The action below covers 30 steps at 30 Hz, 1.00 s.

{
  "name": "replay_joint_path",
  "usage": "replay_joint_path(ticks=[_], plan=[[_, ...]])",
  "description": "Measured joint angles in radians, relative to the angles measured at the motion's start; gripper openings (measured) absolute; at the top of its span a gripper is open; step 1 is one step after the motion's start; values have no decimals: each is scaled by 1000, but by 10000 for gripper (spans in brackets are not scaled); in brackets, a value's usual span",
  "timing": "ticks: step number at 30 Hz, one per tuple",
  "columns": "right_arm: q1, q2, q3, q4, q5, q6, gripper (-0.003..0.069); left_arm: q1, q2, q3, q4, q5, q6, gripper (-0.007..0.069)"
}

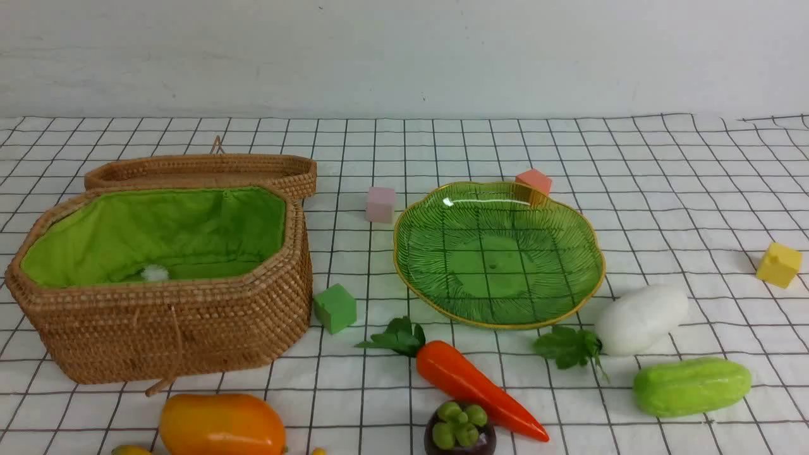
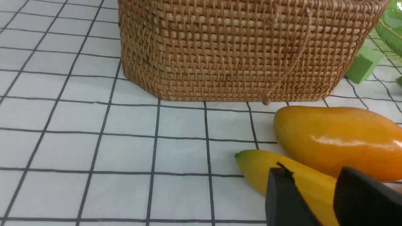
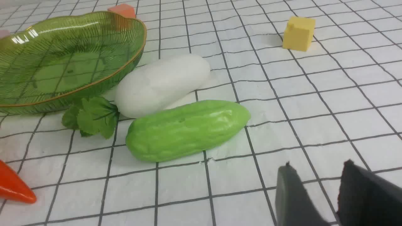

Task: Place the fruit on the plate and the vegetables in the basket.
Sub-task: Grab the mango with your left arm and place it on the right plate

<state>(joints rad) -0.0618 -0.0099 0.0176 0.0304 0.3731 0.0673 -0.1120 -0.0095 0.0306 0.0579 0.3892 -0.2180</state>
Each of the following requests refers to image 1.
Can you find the white checkered tablecloth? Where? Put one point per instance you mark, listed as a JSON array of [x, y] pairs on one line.
[[674, 198]]

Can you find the green glass leaf plate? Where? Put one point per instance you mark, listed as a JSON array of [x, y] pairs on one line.
[[498, 255]]

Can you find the green toy cucumber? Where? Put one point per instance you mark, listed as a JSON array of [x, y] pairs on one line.
[[690, 387]]

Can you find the yellow toy banana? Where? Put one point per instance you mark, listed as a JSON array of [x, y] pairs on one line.
[[136, 450]]

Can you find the orange toy mango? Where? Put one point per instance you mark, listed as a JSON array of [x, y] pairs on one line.
[[221, 424]]

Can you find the orange toy carrot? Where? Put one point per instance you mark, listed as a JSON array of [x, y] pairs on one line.
[[444, 367]]

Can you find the woven rattan basket lid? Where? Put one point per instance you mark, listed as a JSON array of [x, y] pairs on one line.
[[294, 175]]

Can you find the yellow foam cube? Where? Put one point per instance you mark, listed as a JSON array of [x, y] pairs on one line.
[[779, 265]]

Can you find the purple toy mangosteen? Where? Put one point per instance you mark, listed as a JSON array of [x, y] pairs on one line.
[[459, 427]]

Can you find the white toy radish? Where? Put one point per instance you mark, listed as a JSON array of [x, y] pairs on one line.
[[626, 327]]

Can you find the salmon orange foam cube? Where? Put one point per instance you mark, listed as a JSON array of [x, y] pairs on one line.
[[536, 180]]

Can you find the woven rattan basket green lining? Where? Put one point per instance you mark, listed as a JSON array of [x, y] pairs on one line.
[[152, 282]]

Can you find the green foam cube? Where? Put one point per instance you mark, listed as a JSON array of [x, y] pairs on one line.
[[335, 308]]

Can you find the pink foam cube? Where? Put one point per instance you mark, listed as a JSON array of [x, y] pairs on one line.
[[380, 205]]

